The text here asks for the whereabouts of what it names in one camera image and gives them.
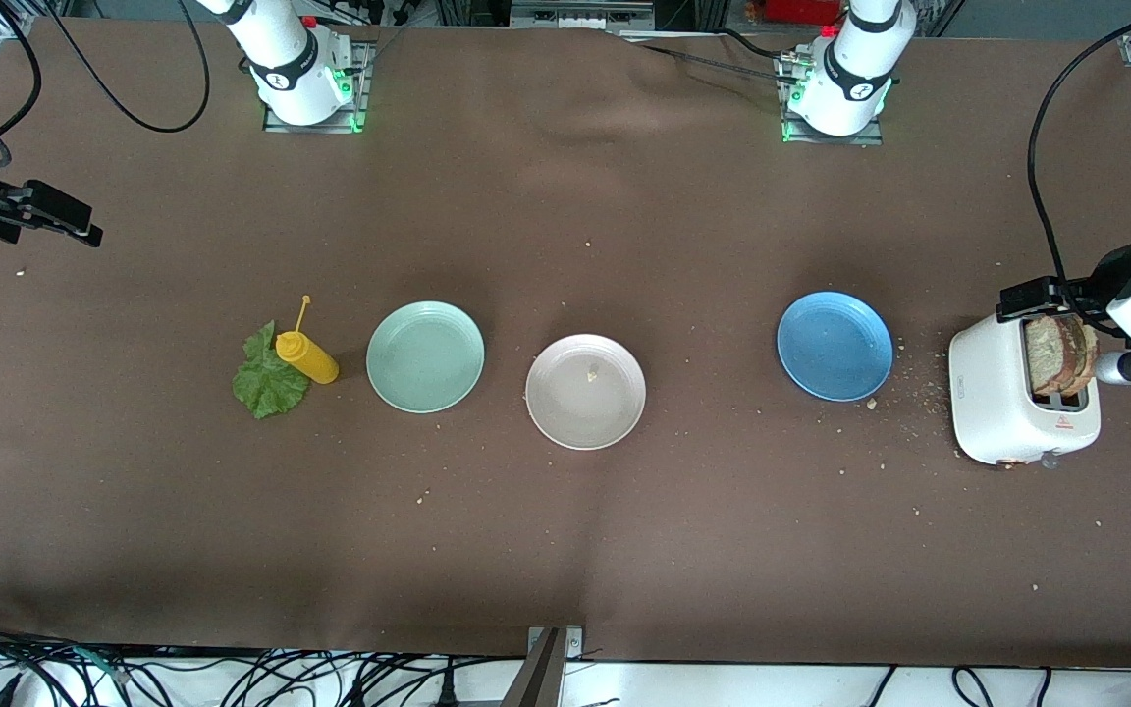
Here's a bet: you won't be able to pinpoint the brown bread slice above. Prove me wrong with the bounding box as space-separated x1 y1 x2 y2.
1024 314 1067 397
1061 316 1100 389

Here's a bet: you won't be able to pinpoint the green lettuce leaf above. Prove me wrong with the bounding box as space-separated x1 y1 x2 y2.
232 320 312 421

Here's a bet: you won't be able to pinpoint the yellow squeeze bottle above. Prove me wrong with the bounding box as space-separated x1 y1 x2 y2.
275 295 341 386

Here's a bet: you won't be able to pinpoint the blue plate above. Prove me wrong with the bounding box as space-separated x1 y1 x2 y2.
777 291 894 403

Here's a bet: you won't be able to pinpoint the mint green plate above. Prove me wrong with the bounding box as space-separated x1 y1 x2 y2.
366 300 486 414

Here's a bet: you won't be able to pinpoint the beige plate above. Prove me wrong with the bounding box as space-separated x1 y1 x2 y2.
525 334 647 451

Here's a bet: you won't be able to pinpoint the white two-slot toaster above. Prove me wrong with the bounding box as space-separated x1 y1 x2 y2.
948 302 1103 467

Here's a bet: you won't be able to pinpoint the red box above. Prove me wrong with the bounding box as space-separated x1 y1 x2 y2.
765 0 843 26

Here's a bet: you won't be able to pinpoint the brown tablecloth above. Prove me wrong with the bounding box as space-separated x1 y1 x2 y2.
0 15 1131 671

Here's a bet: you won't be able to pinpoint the grey power strip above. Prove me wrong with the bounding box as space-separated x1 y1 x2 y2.
510 0 655 30

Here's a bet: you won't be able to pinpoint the dark metal beam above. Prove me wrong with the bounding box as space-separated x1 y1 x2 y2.
502 628 566 707

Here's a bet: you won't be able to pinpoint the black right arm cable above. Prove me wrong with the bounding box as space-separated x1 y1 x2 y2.
0 0 211 168

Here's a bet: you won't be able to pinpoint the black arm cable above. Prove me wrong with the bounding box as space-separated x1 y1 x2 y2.
0 0 211 168
1027 5 1131 335

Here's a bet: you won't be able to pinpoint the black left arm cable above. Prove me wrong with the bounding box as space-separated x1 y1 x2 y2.
1027 5 1131 335

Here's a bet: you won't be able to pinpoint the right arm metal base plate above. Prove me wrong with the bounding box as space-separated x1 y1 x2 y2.
263 39 371 135

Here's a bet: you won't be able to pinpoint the thin black table cable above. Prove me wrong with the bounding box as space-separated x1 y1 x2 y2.
639 27 802 84

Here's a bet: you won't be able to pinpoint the small metal table bracket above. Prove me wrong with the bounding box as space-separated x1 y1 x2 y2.
526 626 584 661

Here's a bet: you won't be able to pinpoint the tangled black floor cables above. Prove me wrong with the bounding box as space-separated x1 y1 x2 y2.
0 617 527 707

